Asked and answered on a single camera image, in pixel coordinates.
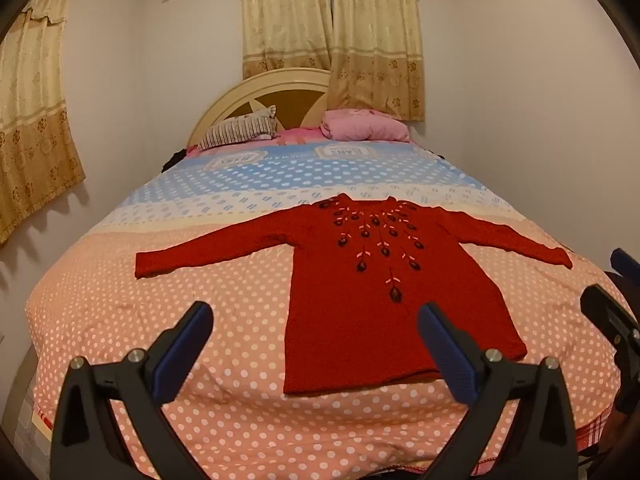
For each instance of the pink pillow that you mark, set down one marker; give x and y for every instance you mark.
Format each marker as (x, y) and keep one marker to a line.
(362, 125)

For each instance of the beige patterned narrow curtain panel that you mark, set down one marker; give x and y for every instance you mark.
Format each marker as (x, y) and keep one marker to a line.
(285, 15)

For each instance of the dark cloth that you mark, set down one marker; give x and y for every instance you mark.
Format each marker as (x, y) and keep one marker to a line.
(175, 159)

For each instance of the beige patterned long curtain panel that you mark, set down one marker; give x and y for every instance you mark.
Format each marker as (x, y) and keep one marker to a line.
(377, 35)

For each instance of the cream wooden headboard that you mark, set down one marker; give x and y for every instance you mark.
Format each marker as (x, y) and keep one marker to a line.
(280, 95)

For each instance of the striped pillow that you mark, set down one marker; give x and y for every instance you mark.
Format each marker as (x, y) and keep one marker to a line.
(240, 130)

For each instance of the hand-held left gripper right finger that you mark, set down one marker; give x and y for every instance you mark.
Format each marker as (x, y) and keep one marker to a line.
(447, 350)

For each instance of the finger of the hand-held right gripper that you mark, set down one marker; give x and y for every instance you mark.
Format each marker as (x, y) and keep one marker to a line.
(602, 307)
(625, 262)

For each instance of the red knitted sweater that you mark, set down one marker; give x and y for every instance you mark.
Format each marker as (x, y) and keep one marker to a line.
(360, 300)

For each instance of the polka-dot bedspread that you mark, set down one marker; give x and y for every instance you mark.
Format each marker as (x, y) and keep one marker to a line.
(200, 260)

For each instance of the beige patterned side curtain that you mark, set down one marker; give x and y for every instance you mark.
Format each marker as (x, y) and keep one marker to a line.
(35, 125)

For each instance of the plaid cloth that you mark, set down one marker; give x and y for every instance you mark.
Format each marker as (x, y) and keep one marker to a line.
(595, 425)

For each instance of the pink bed sheet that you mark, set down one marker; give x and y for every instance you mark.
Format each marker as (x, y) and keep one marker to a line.
(300, 135)

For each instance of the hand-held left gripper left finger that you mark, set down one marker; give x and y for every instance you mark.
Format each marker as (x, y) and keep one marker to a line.
(182, 355)

